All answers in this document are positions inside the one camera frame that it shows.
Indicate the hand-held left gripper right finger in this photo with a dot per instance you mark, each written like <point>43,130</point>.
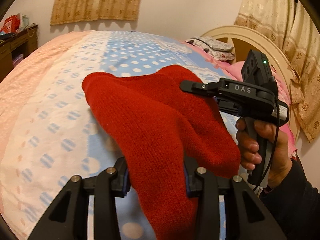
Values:
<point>191,192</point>

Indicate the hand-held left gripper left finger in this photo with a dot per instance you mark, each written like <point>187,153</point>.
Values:
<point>125,188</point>

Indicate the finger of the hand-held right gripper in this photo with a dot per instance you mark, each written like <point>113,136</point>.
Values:
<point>197,86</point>

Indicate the red knit sweater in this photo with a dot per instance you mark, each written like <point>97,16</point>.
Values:
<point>155,125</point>

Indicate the person's right forearm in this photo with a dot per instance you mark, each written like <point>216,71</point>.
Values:
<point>295,205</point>

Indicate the person's right hand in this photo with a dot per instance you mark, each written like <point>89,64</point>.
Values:
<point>281,145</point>

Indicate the pink floral pillow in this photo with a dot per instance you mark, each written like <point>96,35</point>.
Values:
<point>282,92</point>

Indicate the pink ruffled sheet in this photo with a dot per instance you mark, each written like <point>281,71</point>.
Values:
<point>217,62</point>

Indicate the folded grey floral blanket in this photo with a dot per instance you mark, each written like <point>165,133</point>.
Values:
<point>212,46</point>

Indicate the cream round headboard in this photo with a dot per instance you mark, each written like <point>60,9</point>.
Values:
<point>255,40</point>

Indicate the long beige patterned curtain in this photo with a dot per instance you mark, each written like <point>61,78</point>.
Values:
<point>287,30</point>

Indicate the blue polka dot bed sheet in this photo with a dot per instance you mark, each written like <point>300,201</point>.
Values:
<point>120,55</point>

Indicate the short beige patterned curtain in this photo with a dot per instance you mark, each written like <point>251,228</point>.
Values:
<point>97,0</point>

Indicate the peach bedspread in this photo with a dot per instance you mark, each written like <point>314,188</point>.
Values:
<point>37,67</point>

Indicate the dark wooden desk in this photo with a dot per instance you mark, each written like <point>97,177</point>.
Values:
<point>17,47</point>

